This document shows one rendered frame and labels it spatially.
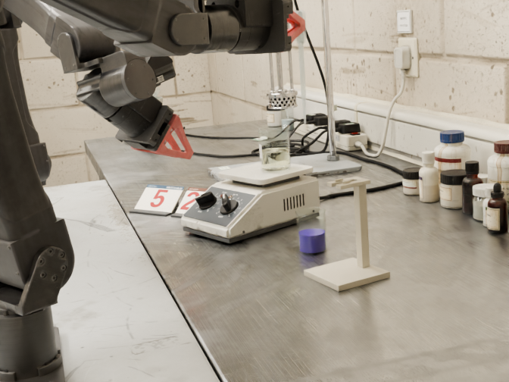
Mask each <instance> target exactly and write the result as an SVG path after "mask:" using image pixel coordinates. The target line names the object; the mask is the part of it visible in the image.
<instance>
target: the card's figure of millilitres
mask: <svg viewBox="0 0 509 382"><path fill-rule="evenodd" d="M204 193H205V192H199V191H189V190H188V192H187V194H186V196H185V198H184V199H183V201H182V203H181V205H180V207H179V209H178V210H180V211H187V210H188V209H189V208H190V207H191V206H192V205H193V204H194V203H195V200H194V198H195V197H196V196H199V195H201V194H204Z"/></svg>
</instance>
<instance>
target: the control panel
mask: <svg viewBox="0 0 509 382"><path fill-rule="evenodd" d="M208 192H212V193H213V194H214V196H216V198H217V201H216V202H215V204H214V205H213V206H211V207H210V208H208V209H205V210H201V209H200V208H199V207H198V204H197V202H196V203H195V204H194V205H193V206H192V207H191V208H190V209H189V210H188V211H187V212H186V213H185V214H184V216H185V217H188V218H193V219H196V220H200V221H205V222H208V223H212V224H217V225H220V226H224V227H226V226H227V225H228V224H229V223H230V222H231V221H232V220H233V219H234V218H235V217H236V216H237V215H238V214H239V213H240V212H241V210H242V209H243V208H244V207H245V206H246V205H247V204H248V203H249V202H250V201H251V200H252V199H253V198H254V197H255V196H256V195H252V194H248V193H241V192H237V191H233V190H228V189H221V188H217V187H213V186H212V187H211V188H210V189H209V190H208V191H207V192H206V193H208ZM221 194H226V195H227V196H232V198H231V199H230V200H236V201H237V202H238V203H239V205H238V207H237V208H236V210H235V211H233V212H231V213H229V214H221V213H220V207H221V206H222V197H220V195H221Z"/></svg>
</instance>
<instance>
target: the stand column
mask: <svg viewBox="0 0 509 382"><path fill-rule="evenodd" d="M321 8H322V21H323V48H324V62H325V76H326V102H327V116H328V130H329V152H330V154H329V155H328V156H327V161H339V155H337V154H336V132H335V117H334V103H333V76H332V61H331V47H330V32H329V5H328V0H321Z"/></svg>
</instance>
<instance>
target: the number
mask: <svg viewBox="0 0 509 382"><path fill-rule="evenodd" d="M180 192H181V190H178V189H159V188H149V187H147V189H146V190H145V192H144V194H143V196H142V198H141V199H140V201H139V203H138V205H137V206H139V207H148V208H162V209H170V210H171V209H172V207H173V205H174V203H175V202H176V200H177V198H178V196H179V194H180Z"/></svg>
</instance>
